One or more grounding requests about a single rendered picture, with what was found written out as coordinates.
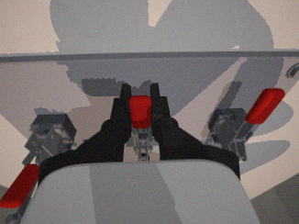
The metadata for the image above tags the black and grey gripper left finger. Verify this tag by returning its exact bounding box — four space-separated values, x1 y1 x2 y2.
38 84 132 187

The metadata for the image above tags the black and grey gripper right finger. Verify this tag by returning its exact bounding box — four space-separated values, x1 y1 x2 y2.
150 83 240 181

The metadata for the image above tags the toggle clamp with red handle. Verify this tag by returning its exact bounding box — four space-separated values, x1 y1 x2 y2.
0 114 77 224
208 88 285 162

